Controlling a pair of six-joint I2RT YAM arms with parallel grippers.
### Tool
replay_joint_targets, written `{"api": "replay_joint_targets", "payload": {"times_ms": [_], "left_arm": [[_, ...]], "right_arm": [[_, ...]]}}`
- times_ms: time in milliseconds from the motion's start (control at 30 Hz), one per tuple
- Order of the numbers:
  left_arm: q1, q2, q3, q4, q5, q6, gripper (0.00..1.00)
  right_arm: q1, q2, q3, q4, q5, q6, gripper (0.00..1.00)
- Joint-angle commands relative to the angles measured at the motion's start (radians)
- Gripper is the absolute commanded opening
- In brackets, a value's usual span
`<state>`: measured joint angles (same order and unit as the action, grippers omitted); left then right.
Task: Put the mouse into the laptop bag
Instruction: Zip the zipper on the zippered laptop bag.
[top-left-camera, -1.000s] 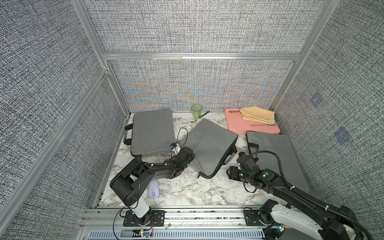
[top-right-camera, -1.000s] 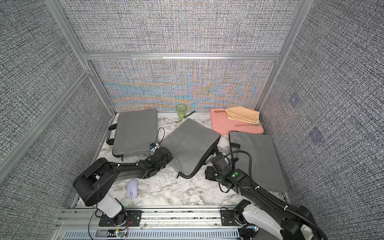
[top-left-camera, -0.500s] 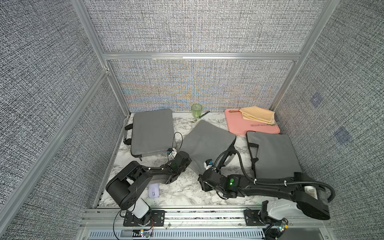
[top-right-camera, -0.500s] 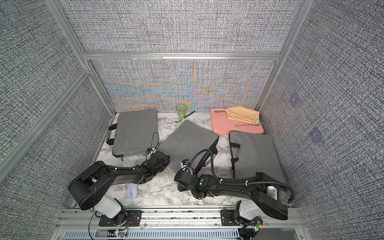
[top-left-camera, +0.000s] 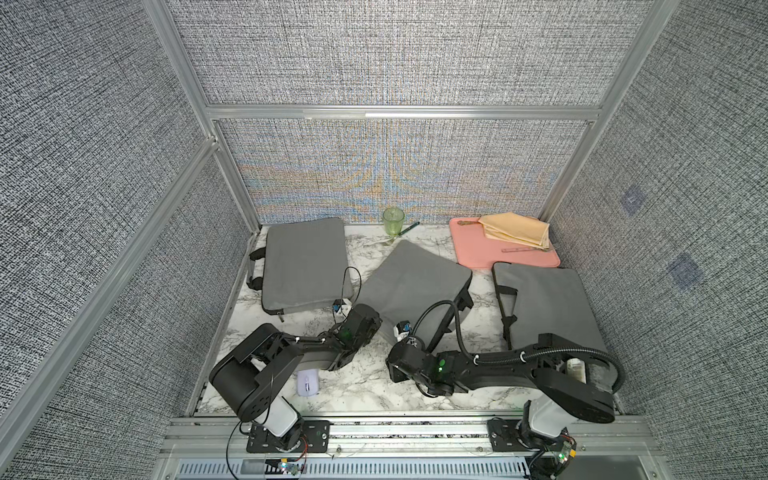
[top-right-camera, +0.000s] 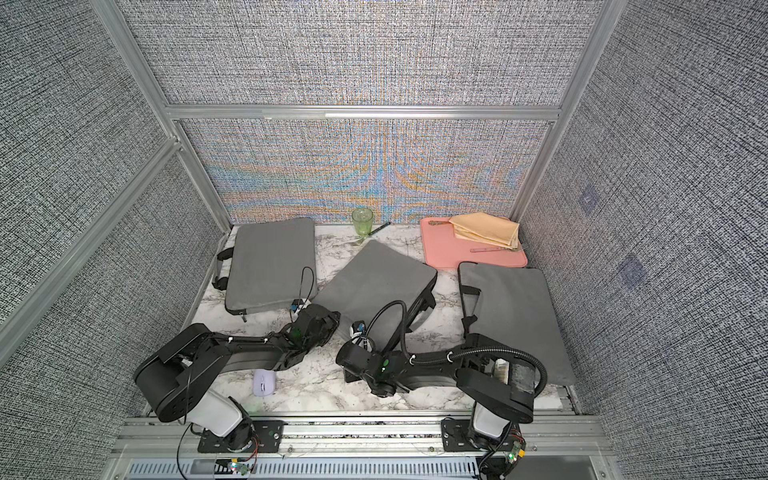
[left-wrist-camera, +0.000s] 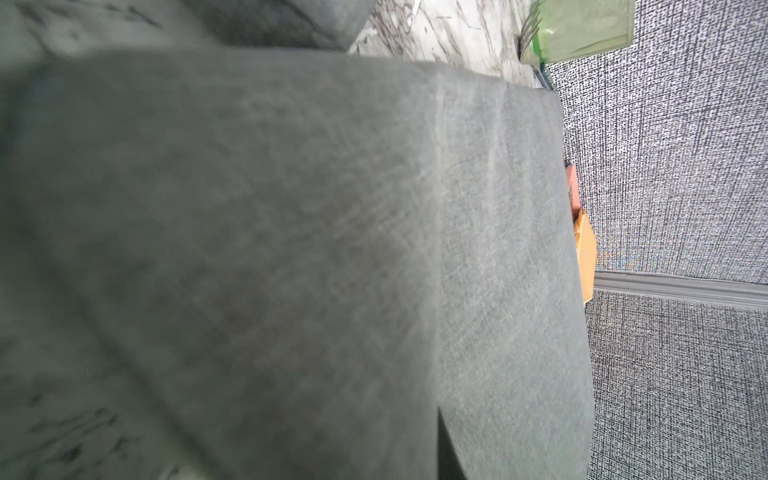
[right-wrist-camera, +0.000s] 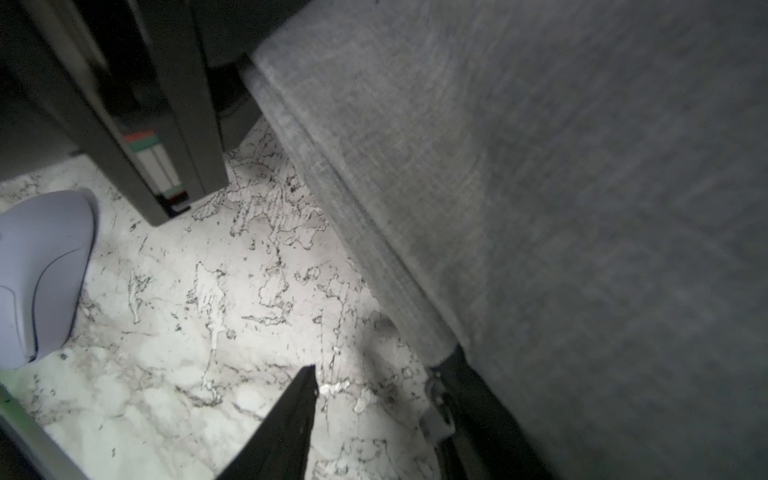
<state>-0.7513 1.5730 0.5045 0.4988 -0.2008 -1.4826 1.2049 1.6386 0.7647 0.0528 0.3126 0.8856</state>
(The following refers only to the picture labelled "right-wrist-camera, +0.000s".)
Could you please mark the grey laptop bag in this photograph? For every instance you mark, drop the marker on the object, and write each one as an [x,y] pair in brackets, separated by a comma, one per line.
[573,192]

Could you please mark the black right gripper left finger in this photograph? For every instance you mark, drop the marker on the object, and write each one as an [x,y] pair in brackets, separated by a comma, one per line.
[279,448]

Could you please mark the aluminium front rail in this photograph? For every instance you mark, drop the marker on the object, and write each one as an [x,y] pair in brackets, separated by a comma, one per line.
[41,452]

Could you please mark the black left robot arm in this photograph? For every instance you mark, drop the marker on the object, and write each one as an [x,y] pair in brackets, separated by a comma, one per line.
[148,90]

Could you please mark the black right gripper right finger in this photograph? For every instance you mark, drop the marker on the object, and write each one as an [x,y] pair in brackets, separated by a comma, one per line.
[473,435]

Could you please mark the lilac computer mouse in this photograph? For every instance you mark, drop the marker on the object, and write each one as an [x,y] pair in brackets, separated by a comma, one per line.
[46,242]

